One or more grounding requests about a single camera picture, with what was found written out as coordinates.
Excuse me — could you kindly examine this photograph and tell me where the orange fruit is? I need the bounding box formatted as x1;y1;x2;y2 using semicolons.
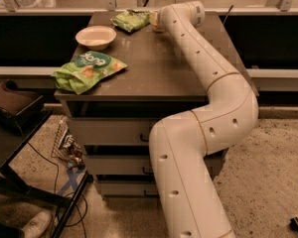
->
150;12;161;30

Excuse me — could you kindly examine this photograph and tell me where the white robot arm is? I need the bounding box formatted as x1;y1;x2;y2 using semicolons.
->
149;1;258;238

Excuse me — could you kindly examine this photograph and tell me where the green snack bag with logo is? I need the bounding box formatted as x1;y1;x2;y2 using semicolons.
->
51;51;127;94

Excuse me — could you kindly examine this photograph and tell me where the green jalapeno chip bag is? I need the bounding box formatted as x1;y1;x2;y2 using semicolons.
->
111;10;150;33

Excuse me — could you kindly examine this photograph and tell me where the white paper bowl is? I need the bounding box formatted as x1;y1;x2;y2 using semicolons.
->
75;26;116;51

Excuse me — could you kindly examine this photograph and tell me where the dark brown box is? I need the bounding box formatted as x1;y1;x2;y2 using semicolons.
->
0;79;44;134

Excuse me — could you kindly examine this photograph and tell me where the black side table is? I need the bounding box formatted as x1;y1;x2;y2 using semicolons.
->
0;110;88;238

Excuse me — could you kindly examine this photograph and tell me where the white shoe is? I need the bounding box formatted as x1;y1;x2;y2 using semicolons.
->
22;210;52;238

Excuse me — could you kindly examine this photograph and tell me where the top drawer with black handle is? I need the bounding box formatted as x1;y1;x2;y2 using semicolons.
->
67;118;156;146

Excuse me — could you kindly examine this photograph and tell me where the drawer with black handle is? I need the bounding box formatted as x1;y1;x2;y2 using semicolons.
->
67;118;156;146
82;155;225;180
95;181;159;197

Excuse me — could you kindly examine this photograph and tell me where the middle drawer with black handle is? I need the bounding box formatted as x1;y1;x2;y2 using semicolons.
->
82;155;225;180

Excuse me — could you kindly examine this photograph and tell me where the bottom drawer with black handle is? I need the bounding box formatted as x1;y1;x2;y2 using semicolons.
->
95;181;159;197

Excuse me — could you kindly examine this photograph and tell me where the wire basket with snacks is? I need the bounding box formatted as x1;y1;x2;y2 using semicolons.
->
51;119;84;170

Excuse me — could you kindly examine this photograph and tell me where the black cable on floor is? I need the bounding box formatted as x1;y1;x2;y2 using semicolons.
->
27;142;89;238

